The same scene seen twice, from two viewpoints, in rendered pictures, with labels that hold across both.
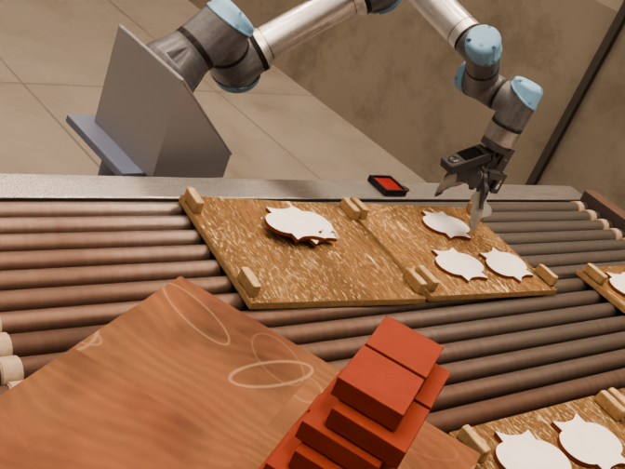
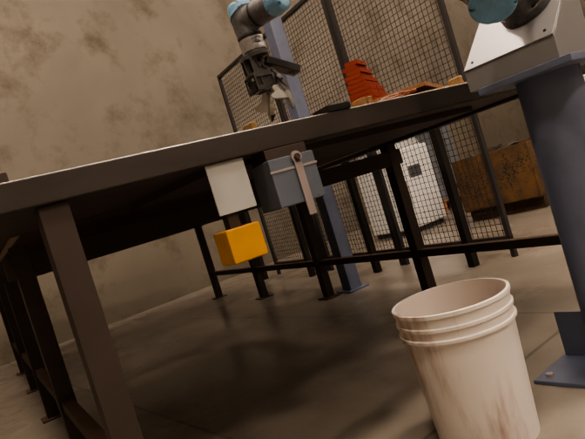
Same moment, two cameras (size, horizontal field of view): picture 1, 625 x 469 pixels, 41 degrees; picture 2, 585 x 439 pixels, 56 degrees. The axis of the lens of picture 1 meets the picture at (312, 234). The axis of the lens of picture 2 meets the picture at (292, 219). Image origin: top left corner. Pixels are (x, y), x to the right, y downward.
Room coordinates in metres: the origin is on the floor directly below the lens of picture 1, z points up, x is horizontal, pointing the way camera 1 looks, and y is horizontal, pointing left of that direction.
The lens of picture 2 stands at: (3.50, 0.06, 0.72)
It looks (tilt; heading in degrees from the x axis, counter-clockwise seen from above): 2 degrees down; 194
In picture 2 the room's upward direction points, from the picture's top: 17 degrees counter-clockwise
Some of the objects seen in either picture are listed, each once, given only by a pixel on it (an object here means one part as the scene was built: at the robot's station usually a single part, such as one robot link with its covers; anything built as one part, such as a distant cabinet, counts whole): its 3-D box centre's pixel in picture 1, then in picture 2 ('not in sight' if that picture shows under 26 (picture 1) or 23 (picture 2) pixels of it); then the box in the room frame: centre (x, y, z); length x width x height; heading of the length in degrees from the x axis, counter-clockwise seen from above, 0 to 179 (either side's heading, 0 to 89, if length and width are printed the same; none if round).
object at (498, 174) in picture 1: (486, 165); (260, 72); (1.88, -0.31, 1.11); 0.09 x 0.08 x 0.12; 132
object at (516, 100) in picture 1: (517, 103); (245, 21); (1.88, -0.31, 1.27); 0.09 x 0.08 x 0.11; 67
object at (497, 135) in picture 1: (500, 134); (253, 46); (1.88, -0.31, 1.19); 0.08 x 0.08 x 0.05
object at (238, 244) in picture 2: not in sight; (231, 212); (2.27, -0.39, 0.74); 0.09 x 0.08 x 0.24; 135
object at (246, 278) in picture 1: (249, 282); not in sight; (1.26, 0.07, 0.95); 0.06 x 0.02 x 0.03; 40
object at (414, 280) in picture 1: (415, 280); not in sight; (1.51, -0.23, 0.95); 0.06 x 0.02 x 0.03; 40
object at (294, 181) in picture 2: not in sight; (289, 183); (2.14, -0.27, 0.77); 0.14 x 0.11 x 0.18; 135
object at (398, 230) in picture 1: (449, 248); not in sight; (1.77, -0.31, 0.93); 0.41 x 0.35 x 0.02; 132
